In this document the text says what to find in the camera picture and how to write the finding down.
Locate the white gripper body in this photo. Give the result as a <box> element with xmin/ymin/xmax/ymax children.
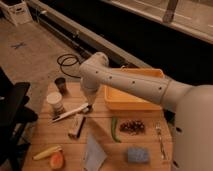
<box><xmin>84</xmin><ymin>92</ymin><xmax>97</xmax><ymax>105</ymax></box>

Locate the white dish brush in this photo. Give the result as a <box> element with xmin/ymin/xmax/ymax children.
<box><xmin>52</xmin><ymin>103</ymin><xmax>92</xmax><ymax>122</ymax></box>

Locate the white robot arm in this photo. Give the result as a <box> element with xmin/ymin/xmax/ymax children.
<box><xmin>79</xmin><ymin>52</ymin><xmax>213</xmax><ymax>171</ymax></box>

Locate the yellow plastic tray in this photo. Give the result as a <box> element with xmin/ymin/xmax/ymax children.
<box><xmin>104</xmin><ymin>68</ymin><xmax>164</xmax><ymax>111</ymax></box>

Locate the dark metal cup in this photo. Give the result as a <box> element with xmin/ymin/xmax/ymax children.
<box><xmin>55</xmin><ymin>77</ymin><xmax>67</xmax><ymax>93</ymax></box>

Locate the black and white eraser block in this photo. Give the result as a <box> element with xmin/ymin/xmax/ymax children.
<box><xmin>68</xmin><ymin>114</ymin><xmax>85</xmax><ymax>138</ymax></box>

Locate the white paper cup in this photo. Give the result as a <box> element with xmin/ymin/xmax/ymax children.
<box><xmin>46</xmin><ymin>92</ymin><xmax>64</xmax><ymax>114</ymax></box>

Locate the green chili pepper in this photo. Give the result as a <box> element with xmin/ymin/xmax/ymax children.
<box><xmin>111</xmin><ymin>117</ymin><xmax>121</xmax><ymax>143</ymax></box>

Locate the bunch of dark grapes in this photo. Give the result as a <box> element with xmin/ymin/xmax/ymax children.
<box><xmin>119</xmin><ymin>120</ymin><xmax>145</xmax><ymax>135</ymax></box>

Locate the blue grey cloth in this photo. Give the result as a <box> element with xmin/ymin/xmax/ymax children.
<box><xmin>83</xmin><ymin>134</ymin><xmax>107</xmax><ymax>171</ymax></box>

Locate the orange peach fruit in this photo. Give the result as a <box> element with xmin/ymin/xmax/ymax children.
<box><xmin>50</xmin><ymin>151</ymin><xmax>64</xmax><ymax>170</ymax></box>

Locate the blue sponge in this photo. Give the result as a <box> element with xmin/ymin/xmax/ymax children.
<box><xmin>127</xmin><ymin>147</ymin><xmax>149</xmax><ymax>163</ymax></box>

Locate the black chair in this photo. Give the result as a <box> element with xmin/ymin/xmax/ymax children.
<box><xmin>0</xmin><ymin>67</ymin><xmax>38</xmax><ymax>171</ymax></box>

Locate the silver fork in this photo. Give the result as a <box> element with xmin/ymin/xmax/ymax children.
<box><xmin>155</xmin><ymin>123</ymin><xmax>167</xmax><ymax>160</ymax></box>

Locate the white storage box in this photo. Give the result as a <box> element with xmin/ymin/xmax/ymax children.
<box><xmin>0</xmin><ymin>0</ymin><xmax>32</xmax><ymax>26</ymax></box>

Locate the black cable loop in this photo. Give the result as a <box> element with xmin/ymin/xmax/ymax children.
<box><xmin>56</xmin><ymin>53</ymin><xmax>84</xmax><ymax>80</ymax></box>

